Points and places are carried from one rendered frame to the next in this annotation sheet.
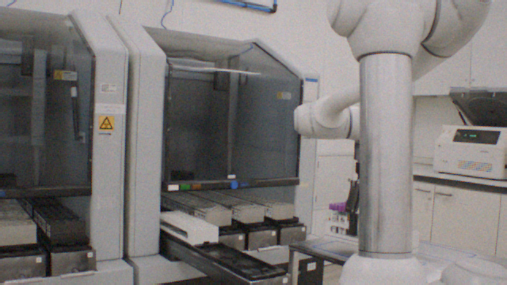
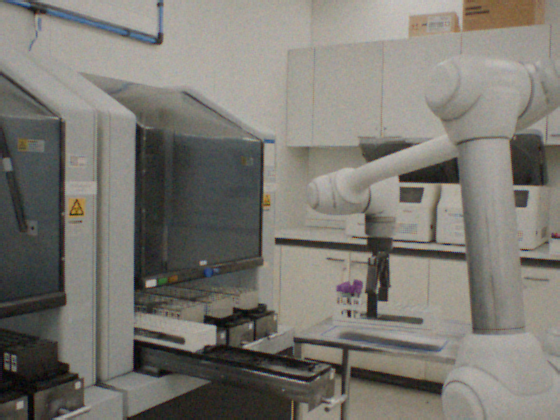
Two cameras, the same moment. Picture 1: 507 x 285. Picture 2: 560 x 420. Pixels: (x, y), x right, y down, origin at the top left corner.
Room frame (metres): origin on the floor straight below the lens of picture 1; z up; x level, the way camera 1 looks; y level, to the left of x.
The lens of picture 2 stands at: (-0.09, 0.61, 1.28)
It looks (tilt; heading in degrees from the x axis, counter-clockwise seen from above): 3 degrees down; 337
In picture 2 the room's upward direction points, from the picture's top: 1 degrees clockwise
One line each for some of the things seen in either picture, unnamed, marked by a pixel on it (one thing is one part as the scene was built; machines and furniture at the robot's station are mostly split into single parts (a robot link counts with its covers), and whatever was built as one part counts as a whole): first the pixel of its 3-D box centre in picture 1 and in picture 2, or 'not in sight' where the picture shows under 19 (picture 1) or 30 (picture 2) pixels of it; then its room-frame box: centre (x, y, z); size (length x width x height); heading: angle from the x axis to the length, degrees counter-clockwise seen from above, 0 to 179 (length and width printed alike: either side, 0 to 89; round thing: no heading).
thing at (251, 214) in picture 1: (250, 215); (220, 307); (1.82, 0.00, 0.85); 0.12 x 0.02 x 0.06; 125
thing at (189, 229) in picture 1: (184, 228); (163, 332); (1.62, 0.23, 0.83); 0.30 x 0.10 x 0.06; 36
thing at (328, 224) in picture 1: (369, 234); (386, 315); (1.42, -0.37, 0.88); 0.30 x 0.10 x 0.06; 41
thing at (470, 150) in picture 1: (488, 132); (403, 188); (3.34, -1.73, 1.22); 0.62 x 0.56 x 0.64; 124
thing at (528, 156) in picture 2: not in sight; (496, 187); (2.87, -2.08, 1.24); 0.62 x 0.56 x 0.69; 126
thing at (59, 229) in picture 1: (67, 230); (35, 358); (1.40, 0.57, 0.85); 0.12 x 0.02 x 0.06; 126
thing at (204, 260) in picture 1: (210, 256); (214, 363); (1.47, 0.12, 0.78); 0.73 x 0.14 x 0.09; 36
